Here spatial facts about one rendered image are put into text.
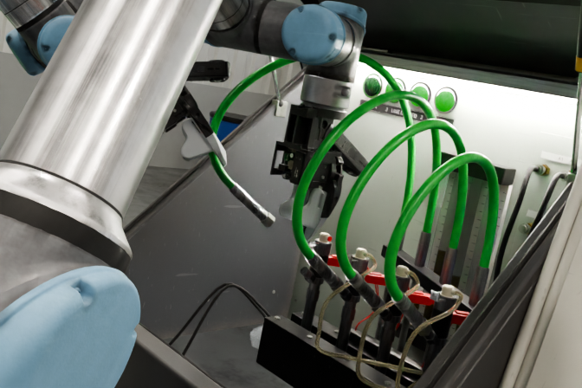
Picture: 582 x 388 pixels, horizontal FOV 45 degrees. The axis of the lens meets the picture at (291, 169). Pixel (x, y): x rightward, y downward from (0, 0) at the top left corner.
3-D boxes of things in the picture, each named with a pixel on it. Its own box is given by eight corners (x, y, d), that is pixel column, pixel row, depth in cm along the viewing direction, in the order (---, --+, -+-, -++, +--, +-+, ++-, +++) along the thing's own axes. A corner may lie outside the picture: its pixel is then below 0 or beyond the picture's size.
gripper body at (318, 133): (268, 177, 106) (282, 100, 104) (307, 179, 112) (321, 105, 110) (301, 190, 100) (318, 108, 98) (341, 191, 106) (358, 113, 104)
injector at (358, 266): (311, 384, 108) (338, 255, 105) (333, 378, 111) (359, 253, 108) (324, 392, 106) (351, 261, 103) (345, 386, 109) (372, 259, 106)
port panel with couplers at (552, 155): (488, 309, 117) (531, 130, 113) (498, 307, 120) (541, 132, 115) (560, 340, 108) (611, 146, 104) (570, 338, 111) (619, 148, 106)
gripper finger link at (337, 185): (306, 211, 108) (316, 158, 106) (313, 211, 109) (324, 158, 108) (326, 220, 104) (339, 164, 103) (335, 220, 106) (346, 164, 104)
